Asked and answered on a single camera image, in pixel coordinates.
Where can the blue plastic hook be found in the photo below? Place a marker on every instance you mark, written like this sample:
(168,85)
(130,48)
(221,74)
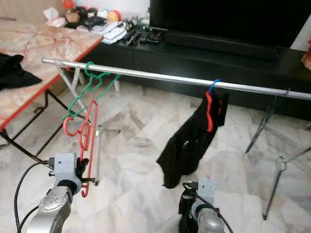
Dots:
(212,86)

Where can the black TV cabinet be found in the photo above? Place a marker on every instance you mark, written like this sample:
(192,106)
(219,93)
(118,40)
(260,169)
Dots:
(199,65)

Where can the black phone stand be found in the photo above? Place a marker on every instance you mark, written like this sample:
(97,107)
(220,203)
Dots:
(143,37)

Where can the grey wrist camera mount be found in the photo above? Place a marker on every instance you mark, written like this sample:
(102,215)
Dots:
(205,189)
(64,166)

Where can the black television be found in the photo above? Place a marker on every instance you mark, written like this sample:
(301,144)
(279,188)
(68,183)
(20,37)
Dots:
(223,19)

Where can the red-lidded brown jar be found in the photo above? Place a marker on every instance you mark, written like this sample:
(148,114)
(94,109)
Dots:
(72,15)

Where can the black pouch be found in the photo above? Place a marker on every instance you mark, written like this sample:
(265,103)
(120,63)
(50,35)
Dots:
(92,24)

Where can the light wood cabinet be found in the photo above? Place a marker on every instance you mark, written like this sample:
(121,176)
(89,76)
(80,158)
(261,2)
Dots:
(19,7)

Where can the orange yellow round toy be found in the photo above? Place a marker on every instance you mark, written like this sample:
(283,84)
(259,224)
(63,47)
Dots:
(113,16)

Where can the red plastic clothes hanger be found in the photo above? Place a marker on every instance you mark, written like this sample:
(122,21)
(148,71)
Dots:
(209,114)
(88,145)

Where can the black printed T-shirt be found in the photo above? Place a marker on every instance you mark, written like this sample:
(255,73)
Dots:
(187,145)

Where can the white tissue pack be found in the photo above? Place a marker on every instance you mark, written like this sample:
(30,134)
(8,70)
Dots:
(53,18)

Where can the black table leg frame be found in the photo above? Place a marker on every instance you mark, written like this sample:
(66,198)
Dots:
(29,151)

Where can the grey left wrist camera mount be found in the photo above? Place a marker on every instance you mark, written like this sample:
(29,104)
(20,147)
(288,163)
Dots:
(64,166)

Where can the red figurine statue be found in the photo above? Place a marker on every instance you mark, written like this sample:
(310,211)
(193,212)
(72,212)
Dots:
(308,53)

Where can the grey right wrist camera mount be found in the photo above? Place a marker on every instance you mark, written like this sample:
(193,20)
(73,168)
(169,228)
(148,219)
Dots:
(205,189)

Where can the black white round toy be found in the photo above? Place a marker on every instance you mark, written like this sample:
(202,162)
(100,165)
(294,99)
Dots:
(90,13)

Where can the white paper stack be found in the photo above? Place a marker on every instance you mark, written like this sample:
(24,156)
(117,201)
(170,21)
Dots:
(115,34)

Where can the white blue round toy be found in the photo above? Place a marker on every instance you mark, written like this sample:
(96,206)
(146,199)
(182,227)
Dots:
(102,13)

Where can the green plastic clothes hanger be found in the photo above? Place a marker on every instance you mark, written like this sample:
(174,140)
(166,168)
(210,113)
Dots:
(87,71)

